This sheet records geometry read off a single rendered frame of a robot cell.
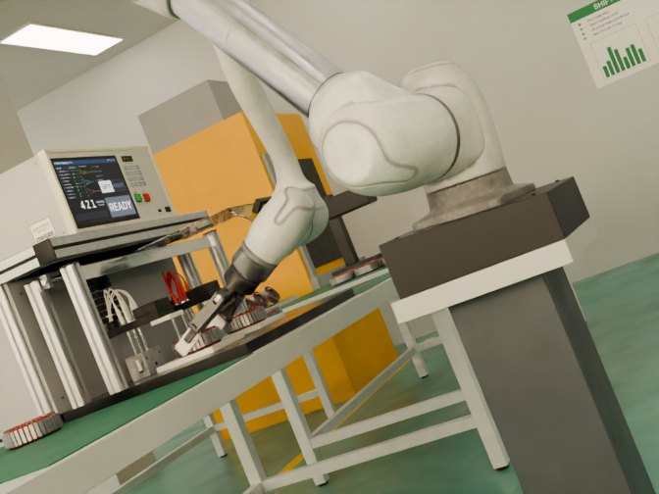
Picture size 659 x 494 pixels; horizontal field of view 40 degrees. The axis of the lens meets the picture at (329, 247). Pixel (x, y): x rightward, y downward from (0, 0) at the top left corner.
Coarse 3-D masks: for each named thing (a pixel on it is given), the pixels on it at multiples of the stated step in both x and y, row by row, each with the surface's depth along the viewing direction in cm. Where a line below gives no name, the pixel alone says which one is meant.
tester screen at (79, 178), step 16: (80, 160) 207; (96, 160) 213; (112, 160) 219; (64, 176) 200; (80, 176) 205; (96, 176) 211; (112, 176) 216; (80, 192) 203; (96, 192) 208; (112, 192) 214; (80, 208) 201; (80, 224) 198
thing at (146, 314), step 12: (156, 300) 199; (168, 300) 203; (132, 312) 200; (144, 312) 199; (156, 312) 197; (168, 312) 201; (180, 312) 201; (132, 324) 200; (108, 336) 202; (132, 348) 202; (144, 348) 206
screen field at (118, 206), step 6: (108, 198) 212; (114, 198) 214; (120, 198) 216; (126, 198) 218; (108, 204) 211; (114, 204) 213; (120, 204) 215; (126, 204) 217; (114, 210) 212; (120, 210) 214; (126, 210) 216; (132, 210) 219; (114, 216) 211; (120, 216) 213
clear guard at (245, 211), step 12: (252, 204) 225; (264, 204) 229; (216, 216) 216; (228, 216) 229; (240, 216) 211; (252, 216) 214; (180, 228) 217; (192, 228) 224; (204, 228) 237; (156, 240) 220; (168, 240) 229
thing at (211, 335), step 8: (208, 328) 195; (216, 328) 197; (200, 336) 193; (208, 336) 194; (216, 336) 196; (176, 344) 195; (200, 344) 194; (208, 344) 195; (176, 352) 196; (192, 352) 194
